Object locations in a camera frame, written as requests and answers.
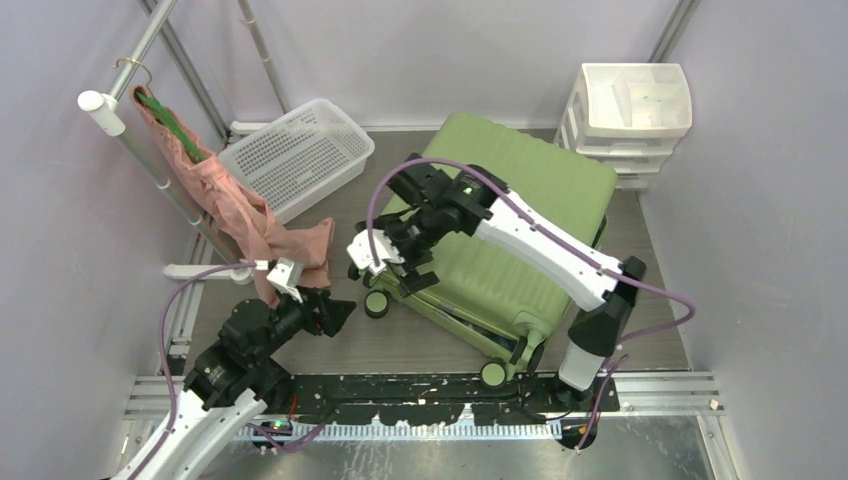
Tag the pink cloth garment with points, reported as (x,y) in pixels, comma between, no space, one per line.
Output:
(240,213)

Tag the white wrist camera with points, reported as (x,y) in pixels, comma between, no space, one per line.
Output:
(373,252)
(282,274)

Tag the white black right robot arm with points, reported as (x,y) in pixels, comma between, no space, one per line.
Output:
(468,252)

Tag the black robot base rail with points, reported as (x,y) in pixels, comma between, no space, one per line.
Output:
(432,407)

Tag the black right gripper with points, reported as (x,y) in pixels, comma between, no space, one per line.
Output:
(413,281)

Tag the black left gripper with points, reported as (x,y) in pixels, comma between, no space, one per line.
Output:
(331,314)

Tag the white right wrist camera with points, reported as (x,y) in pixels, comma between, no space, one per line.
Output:
(373,252)

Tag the white perforated plastic basket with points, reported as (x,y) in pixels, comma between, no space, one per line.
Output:
(300,158)

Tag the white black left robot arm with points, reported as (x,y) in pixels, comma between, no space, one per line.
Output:
(232,382)

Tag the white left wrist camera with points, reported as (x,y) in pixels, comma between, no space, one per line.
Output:
(282,274)

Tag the green clothes hanger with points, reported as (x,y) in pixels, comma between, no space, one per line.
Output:
(164,116)

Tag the white and silver clothes rack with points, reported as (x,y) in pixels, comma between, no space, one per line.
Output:
(105,110)

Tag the white plastic drawer organizer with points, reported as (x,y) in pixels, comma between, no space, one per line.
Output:
(629,116)

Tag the green ribbed hard-shell suitcase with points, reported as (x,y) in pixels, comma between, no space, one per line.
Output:
(447,196)

